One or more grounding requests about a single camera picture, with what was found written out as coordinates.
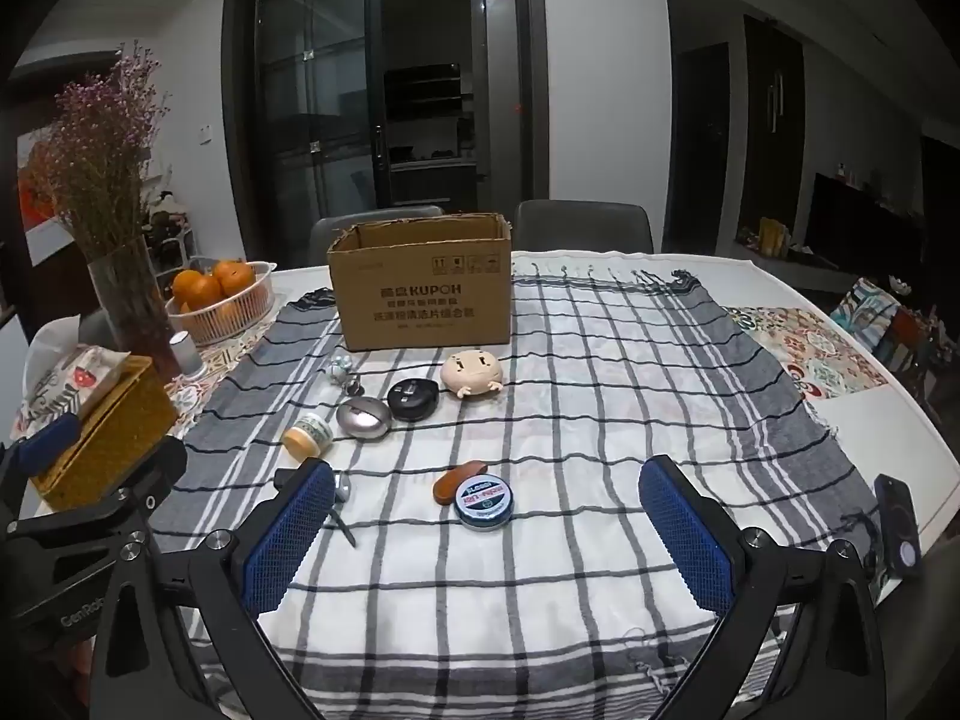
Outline metal storage rack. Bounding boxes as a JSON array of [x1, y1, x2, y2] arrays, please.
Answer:
[[146, 191, 197, 275]]

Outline patterned tissue pack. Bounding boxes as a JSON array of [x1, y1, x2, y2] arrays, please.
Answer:
[[19, 315, 132, 436]]

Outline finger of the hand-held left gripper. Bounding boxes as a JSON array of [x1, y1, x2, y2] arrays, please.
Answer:
[[7, 436, 188, 563], [0, 412, 82, 485]]

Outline brown cardboard box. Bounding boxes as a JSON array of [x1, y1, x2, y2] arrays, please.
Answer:
[[327, 211, 514, 352]]

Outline beige round-head toy figure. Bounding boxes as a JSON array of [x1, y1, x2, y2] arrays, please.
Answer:
[[440, 349, 505, 398]]

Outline grey checked cloth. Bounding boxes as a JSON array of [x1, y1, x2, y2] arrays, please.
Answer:
[[146, 259, 882, 720]]

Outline blue round tin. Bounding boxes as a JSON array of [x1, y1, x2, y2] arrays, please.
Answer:
[[454, 476, 518, 532]]

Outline black television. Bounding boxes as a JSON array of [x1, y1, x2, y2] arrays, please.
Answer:
[[812, 172, 925, 287]]

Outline dark sliding glass door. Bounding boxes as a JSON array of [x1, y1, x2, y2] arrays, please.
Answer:
[[223, 0, 545, 271]]

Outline small metal tool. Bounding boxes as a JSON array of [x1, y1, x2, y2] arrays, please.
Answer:
[[324, 472, 361, 548]]

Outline grey dining chair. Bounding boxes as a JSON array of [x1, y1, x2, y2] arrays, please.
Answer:
[[309, 204, 445, 269], [514, 199, 653, 254]]

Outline yellow woven tissue box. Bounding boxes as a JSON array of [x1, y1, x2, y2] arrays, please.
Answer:
[[30, 356, 179, 515]]

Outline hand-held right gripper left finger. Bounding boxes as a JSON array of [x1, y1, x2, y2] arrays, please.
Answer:
[[90, 457, 338, 720]]

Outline silver refrigerator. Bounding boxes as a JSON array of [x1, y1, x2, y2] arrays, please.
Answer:
[[471, 0, 524, 212]]

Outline red wall picture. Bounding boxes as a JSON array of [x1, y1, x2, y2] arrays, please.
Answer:
[[16, 127, 76, 232]]

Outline small jar with yellow lid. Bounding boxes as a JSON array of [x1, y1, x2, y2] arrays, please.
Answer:
[[283, 414, 333, 458]]

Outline white fruit basket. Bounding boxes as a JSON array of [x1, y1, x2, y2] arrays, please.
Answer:
[[165, 261, 278, 347]]

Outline dark wooden door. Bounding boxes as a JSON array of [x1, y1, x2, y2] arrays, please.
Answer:
[[741, 13, 805, 241]]

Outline black round case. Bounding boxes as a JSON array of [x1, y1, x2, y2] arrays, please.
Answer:
[[386, 379, 441, 421]]

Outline white figure keychain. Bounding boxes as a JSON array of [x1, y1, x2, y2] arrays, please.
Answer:
[[326, 355, 365, 397]]

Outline white small cylinder cup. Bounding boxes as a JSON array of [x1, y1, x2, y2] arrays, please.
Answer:
[[169, 330, 205, 380]]

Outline colourful patterned bag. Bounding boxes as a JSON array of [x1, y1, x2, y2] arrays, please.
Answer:
[[831, 277, 938, 391]]

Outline orange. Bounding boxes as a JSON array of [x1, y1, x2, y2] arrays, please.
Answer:
[[172, 270, 224, 312], [212, 260, 256, 295]]

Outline glass vase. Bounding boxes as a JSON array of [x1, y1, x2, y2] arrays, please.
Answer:
[[88, 236, 181, 383]]

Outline black rectangular device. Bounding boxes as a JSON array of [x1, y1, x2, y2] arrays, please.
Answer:
[[874, 474, 925, 580]]

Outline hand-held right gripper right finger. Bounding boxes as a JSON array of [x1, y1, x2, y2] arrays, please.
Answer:
[[640, 454, 887, 720]]

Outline dried purple flowers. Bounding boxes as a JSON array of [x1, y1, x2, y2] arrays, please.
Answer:
[[26, 41, 173, 263]]

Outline brown oval case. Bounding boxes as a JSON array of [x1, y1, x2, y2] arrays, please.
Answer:
[[433, 461, 492, 505]]

